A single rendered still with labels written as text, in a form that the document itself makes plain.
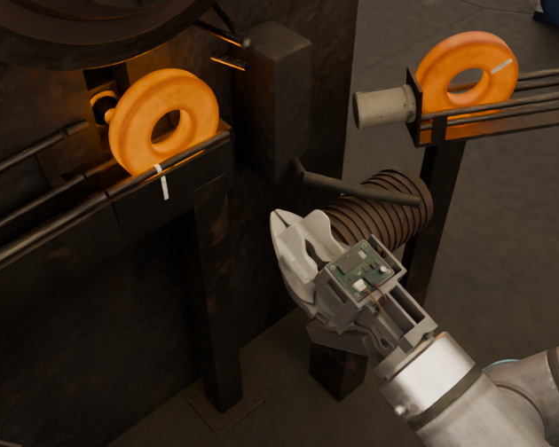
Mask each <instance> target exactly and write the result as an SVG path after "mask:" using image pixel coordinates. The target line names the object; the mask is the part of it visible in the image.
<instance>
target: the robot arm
mask: <svg viewBox="0 0 559 447"><path fill-rule="evenodd" d="M270 226H271V235H272V242H273V245H274V249H275V252H276V256H277V258H278V261H279V268H280V271H281V274H282V277H283V279H284V282H285V285H286V288H287V290H288V292H289V294H290V295H291V297H292V298H293V300H294V301H295V302H296V303H297V304H298V305H299V306H300V307H301V308H303V309H304V310H305V311H306V312H307V314H308V316H309V318H313V317H315V316H316V319H315V320H313V321H312V322H310V323H309V324H308V325H307V326H306V329H307V331H308V333H309V335H310V337H311V340H312V342H314V343H317V344H320V345H324V346H328V347H331V348H335V349H341V350H345V351H349V352H352V353H356V354H360V355H363V356H367V357H372V356H373V355H375V354H376V353H377V352H379V351H380V352H381V354H382V355H383V356H384V357H385V359H384V360H382V361H381V362H380V363H379V364H378V365H377V366H376V367H375V368H374V371H375V372H376V373H377V374H378V375H379V377H380V378H381V379H382V378H384V377H386V378H387V380H386V381H385V382H384V383H383V384H382V385H381V386H380V388H379V390H380V392H381V393H382V394H383V395H384V397H385V398H386V399H387V400H388V401H389V402H390V404H391V405H392V406H393V407H394V408H395V413H396V414H397V416H399V417H402V418H403V419H404V420H405V422H406V423H407V424H408V425H409V427H410V428H411V429H412V430H413V431H414V433H415V434H417V435H418V437H419V438H420V439H421V440H422V442H423V443H424V444H425V445H426V446H427V447H551V446H550V445H549V444H548V443H550V442H553V441H556V440H559V347H557V348H554V349H551V350H549V349H548V350H546V351H543V352H540V353H538V354H536V355H533V356H530V357H527V358H524V359H521V360H515V359H508V360H502V361H499V362H496V363H493V364H491V365H488V366H487V367H485V368H484V369H483V370H481V369H480V368H479V367H478V366H477V365H476V363H475V362H474V361H473V360H472V359H471V358H470V356H469V355H468V354H467V353H466V352H465V351H464V350H463V349H462V348H461V347H460V345H459V344H458V343H457V342H456V341H455V340H454V339H453V338H452V337H451V336H450V335H449V333H448V332H442V333H441V334H439V335H438V337H436V338H434V337H433V336H432V335H433V334H434V332H433V330H434V329H435V328H436V327H438V325H437V324H436V323H435V322H434V321H433V320H432V318H431V317H430V316H429V315H428V314H427V313H426V312H425V311H424V310H423V308H422V307H421V306H420V305H419V304H418V303H417V302H416V301H415V300H414V298H413V297H412V296H411V295H410V294H409V293H408V292H407V291H406V290H405V289H404V288H403V287H402V286H401V285H400V284H399V283H398V281H399V280H400V279H401V278H402V277H403V276H404V275H405V274H406V272H407V270H406V269H405V268H404V266H403V265H402V264H401V263H400V262H399V261H398V260H397V259H396V258H395V257H394V255H393V254H392V253H391V252H390V251H389V250H388V249H387V248H386V247H385V246H384V245H383V244H382V243H381V242H380V241H379V240H378V239H377V238H376V237H375V236H374V234H371V235H370V237H369V238H368V240H365V239H362V240H361V241H360V242H358V243H357V244H356V245H354V246H353V247H349V246H347V245H345V244H343V243H341V242H338V241H336V240H335V239H334V238H333V236H332V234H331V229H330V221H329V218H328V217H327V215H326V214H325V213H324V212H322V211H321V210H318V209H317V210H314V211H313V212H311V213H310V214H309V215H307V216H306V217H305V218H301V217H300V216H298V215H295V214H293V213H290V212H287V211H284V210H281V209H276V210H274V211H272V212H271V216H270ZM377 245H378V246H379V247H380V249H381V250H382V251H383V252H384V253H385V254H386V255H387V256H388V257H389V258H390V260H391V261H392V262H393V263H394V265H393V266H392V267H390V266H389V265H388V264H387V263H386V262H385V261H384V260H383V259H382V258H381V257H380V256H379V254H378V253H377V252H376V251H375V250H374V249H375V248H376V247H377ZM305 248H307V249H308V250H309V252H310V253H311V257H312V259H311V257H309V256H308V255H307V253H306V249H305ZM317 265H318V266H319V267H320V268H324V269H323V270H321V271H318V269H317V267H318V266H317Z"/></svg>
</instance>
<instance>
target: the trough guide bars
mask: <svg viewBox="0 0 559 447"><path fill-rule="evenodd" d="M558 75H559V68H554V69H548V70H542V71H537V72H530V73H525V74H519V75H518V79H517V81H518V82H522V81H528V80H534V79H539V78H546V77H551V76H558ZM479 82H480V80H479V81H473V82H463V83H456V84H451V85H448V87H447V92H454V91H460V90H471V89H473V88H474V87H476V86H477V84H478V83H479ZM558 85H559V78H556V79H550V80H545V81H538V82H528V83H522V84H517V85H516V87H515V89H514V91H513V92H518V91H524V90H535V89H541V88H546V87H553V86H558ZM553 100H559V92H554V93H548V94H542V95H537V96H530V97H525V98H514V99H509V100H502V101H497V102H491V103H485V104H479V105H473V106H463V107H456V108H451V109H445V110H439V111H434V112H427V113H423V112H421V120H422V121H426V120H432V122H425V123H421V131H424V130H429V129H431V140H430V141H431V146H436V145H444V144H445V133H446V127H452V126H458V125H463V124H469V123H475V122H486V121H491V120H498V119H503V118H509V117H515V116H520V115H527V114H537V113H543V112H549V111H554V110H559V102H556V103H551V104H545V105H539V106H528V107H522V108H517V109H511V110H505V111H499V112H493V113H488V114H477V115H470V116H465V117H460V118H453V119H448V120H447V117H450V116H455V115H462V114H472V113H478V112H484V111H490V110H496V109H501V108H507V107H513V106H524V105H529V104H536V103H541V102H548V101H553Z"/></svg>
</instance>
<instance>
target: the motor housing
mask: <svg viewBox="0 0 559 447"><path fill-rule="evenodd" d="M360 185H364V186H368V187H373V188H379V189H383V190H389V191H394V192H403V193H409V194H414V195H420V196H421V197H422V198H423V204H422V205H421V207H420V208H415V207H408V206H403V205H397V204H394V203H389V202H383V201H378V200H369V199H364V198H359V197H356V196H352V195H349V194H344V195H343V196H341V197H340V198H338V199H336V200H335V201H333V202H331V203H330V204H328V205H327V206H325V207H323V208H322V209H321V211H322V212H324V213H325V214H326V215H327V217H328V218H329V221H330V229H331V234H332V236H333V238H334V239H335V240H336V241H338V242H341V243H343V244H345V245H347V246H349V247H353V246H354V245H356V244H357V243H358V242H360V241H361V240H362V239H365V240H368V238H369V237H370V235H371V234H374V236H375V237H376V238H377V239H378V240H379V241H380V242H381V243H382V244H383V245H384V246H385V247H386V248H387V249H388V250H389V251H390V252H391V253H392V252H393V251H394V250H395V249H397V248H399V247H400V246H401V245H403V244H404V243H406V242H407V241H408V240H409V239H410V238H412V237H413V236H414V235H416V234H417V233H418V232H419V231H422V230H423V229H424V228H425V227H426V226H427V224H428V222H429V221H430V219H431V218H432V216H433V210H434V209H433V201H432V198H431V194H430V192H429V190H428V188H427V185H426V184H425V183H424V182H423V181H422V179H421V178H420V177H418V176H417V175H416V174H414V173H413V172H412V171H411V170H409V169H405V168H402V167H391V168H387V169H383V170H381V171H380V172H378V173H377V174H375V175H373V176H372V177H370V178H368V179H367V180H366V181H365V182H363V183H361V184H360ZM367 361H368V357H367V356H363V355H360V354H356V353H352V352H349V351H345V350H341V349H335V348H331V347H328V346H324V345H320V344H317V343H314V342H312V340H311V349H310V364H309V374H310V375H311V376H312V377H313V378H314V379H315V380H316V381H317V382H318V383H319V384H320V385H321V386H322V387H323V388H324V389H325V390H326V391H328V392H329V393H330V394H331V395H332V396H333V397H334V398H335V399H336V400H337V401H338V402H339V403H340V402H341V401H342V400H343V399H344V398H345V397H346V396H348V395H349V394H350V393H351V392H352V391H354V390H355V389H356V388H357V387H358V386H360V385H361V384H362V383H363V382H364V380H365V376H366V367H367Z"/></svg>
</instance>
